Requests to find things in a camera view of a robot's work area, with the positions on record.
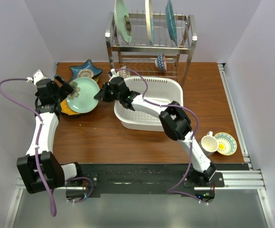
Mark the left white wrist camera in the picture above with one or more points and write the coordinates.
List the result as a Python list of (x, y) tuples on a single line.
[(37, 76)]

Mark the cream rimmed plate in rack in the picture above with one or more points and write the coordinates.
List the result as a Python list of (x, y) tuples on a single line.
[(149, 21)]

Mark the mint floral plate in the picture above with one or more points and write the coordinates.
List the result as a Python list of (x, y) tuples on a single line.
[(122, 20), (81, 100)]

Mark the steel dish rack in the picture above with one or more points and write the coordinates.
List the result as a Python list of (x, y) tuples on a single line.
[(140, 56)]

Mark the blue zigzag bowl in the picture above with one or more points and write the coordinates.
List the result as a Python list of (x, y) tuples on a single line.
[(160, 62)]

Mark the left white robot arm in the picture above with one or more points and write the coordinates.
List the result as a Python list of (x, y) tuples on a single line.
[(39, 164)]

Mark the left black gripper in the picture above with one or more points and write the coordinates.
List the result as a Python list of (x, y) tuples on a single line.
[(65, 90)]

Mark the white plastic bin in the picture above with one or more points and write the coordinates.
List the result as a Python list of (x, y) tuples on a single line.
[(155, 94)]

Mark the white ceramic mug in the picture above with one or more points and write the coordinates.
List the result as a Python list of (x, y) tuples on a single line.
[(209, 144)]

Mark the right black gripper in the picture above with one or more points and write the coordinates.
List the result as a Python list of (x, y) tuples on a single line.
[(102, 95)]

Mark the green leaf pattern plate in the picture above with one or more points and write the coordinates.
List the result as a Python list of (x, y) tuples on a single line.
[(96, 78)]

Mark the brown patterned bowl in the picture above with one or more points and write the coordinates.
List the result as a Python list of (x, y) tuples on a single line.
[(124, 72)]

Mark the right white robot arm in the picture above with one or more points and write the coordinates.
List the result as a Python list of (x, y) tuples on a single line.
[(175, 122)]

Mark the mint floral plate in rack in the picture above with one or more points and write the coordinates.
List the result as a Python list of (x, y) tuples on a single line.
[(122, 20)]

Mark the yellow dotted plate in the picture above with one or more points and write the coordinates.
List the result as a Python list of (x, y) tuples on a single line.
[(65, 109)]

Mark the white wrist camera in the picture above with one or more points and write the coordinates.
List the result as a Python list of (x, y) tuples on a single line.
[(37, 76), (113, 76)]

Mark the teal yellow patterned saucer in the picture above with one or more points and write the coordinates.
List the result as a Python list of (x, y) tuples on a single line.
[(227, 144)]

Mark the teal plate in rack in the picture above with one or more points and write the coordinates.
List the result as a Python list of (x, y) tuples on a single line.
[(171, 24)]

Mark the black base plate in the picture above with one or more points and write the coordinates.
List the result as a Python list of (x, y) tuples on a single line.
[(125, 179)]

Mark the black striped rim plate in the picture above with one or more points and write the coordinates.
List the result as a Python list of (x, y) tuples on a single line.
[(75, 116)]

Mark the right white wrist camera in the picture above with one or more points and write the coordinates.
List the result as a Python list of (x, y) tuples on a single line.
[(113, 76)]

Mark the blue star shaped dish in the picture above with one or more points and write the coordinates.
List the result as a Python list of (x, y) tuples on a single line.
[(87, 69)]

